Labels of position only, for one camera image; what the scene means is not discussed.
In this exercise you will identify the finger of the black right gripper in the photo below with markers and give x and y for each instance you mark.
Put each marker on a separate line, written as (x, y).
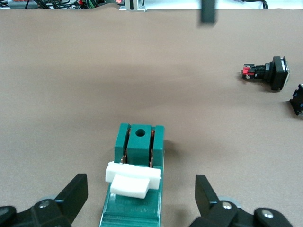
(208, 11)

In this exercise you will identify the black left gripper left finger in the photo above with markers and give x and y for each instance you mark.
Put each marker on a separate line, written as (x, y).
(64, 208)

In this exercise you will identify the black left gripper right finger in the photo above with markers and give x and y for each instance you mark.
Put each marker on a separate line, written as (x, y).
(213, 212)

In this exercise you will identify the green load switch white lever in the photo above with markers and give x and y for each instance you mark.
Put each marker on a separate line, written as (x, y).
(139, 146)

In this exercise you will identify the square black push button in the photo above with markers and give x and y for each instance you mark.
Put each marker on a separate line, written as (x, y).
(277, 73)

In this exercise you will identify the green mushroom push button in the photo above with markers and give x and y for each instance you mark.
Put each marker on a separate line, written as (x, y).
(298, 99)

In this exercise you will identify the aluminium table bracket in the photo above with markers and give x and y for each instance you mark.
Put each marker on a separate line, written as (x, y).
(132, 6)

